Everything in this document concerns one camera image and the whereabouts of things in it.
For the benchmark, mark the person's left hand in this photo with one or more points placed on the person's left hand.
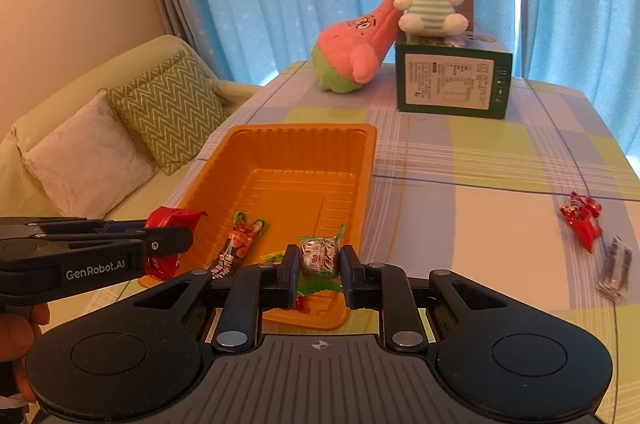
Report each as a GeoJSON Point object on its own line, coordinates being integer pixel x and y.
{"type": "Point", "coordinates": [20, 334]}

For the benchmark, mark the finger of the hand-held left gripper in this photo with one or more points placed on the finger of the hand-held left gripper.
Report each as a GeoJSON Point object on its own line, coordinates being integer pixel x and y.
{"type": "Point", "coordinates": [165, 239]}
{"type": "Point", "coordinates": [120, 226]}

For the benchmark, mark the white quilted pillow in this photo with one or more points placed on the white quilted pillow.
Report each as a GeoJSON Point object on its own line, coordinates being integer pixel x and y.
{"type": "Point", "coordinates": [85, 159]}

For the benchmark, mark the pink star plush toy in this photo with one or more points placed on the pink star plush toy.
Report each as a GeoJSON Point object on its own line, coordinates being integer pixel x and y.
{"type": "Point", "coordinates": [350, 44]}

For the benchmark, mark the green chevron pillow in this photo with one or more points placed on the green chevron pillow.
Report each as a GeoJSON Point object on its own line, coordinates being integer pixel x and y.
{"type": "Point", "coordinates": [165, 109]}

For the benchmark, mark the silver candy with green wrapper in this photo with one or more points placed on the silver candy with green wrapper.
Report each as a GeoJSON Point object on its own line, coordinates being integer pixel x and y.
{"type": "Point", "coordinates": [315, 256]}

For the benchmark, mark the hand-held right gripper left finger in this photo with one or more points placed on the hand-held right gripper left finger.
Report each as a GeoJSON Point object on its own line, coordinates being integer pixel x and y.
{"type": "Point", "coordinates": [290, 279]}

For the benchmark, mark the green cardboard box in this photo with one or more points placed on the green cardboard box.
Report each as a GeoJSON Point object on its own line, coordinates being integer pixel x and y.
{"type": "Point", "coordinates": [450, 79]}

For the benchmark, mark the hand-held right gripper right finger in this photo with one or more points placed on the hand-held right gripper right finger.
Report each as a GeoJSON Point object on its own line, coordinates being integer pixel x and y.
{"type": "Point", "coordinates": [348, 279]}

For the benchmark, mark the long dark snack packet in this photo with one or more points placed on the long dark snack packet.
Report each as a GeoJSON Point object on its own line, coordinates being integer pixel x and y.
{"type": "Point", "coordinates": [240, 244]}

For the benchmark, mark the cream sofa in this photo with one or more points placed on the cream sofa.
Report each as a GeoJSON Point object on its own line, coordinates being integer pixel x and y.
{"type": "Point", "coordinates": [75, 89]}

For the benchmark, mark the orange plastic tray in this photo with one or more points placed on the orange plastic tray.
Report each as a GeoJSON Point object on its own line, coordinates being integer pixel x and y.
{"type": "Point", "coordinates": [300, 184]}

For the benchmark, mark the grey snack packet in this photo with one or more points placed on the grey snack packet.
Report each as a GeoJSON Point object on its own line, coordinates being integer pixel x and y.
{"type": "Point", "coordinates": [626, 271]}
{"type": "Point", "coordinates": [611, 269]}

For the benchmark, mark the pastel checkered tablecloth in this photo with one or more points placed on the pastel checkered tablecloth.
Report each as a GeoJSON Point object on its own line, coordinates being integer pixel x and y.
{"type": "Point", "coordinates": [475, 229]}

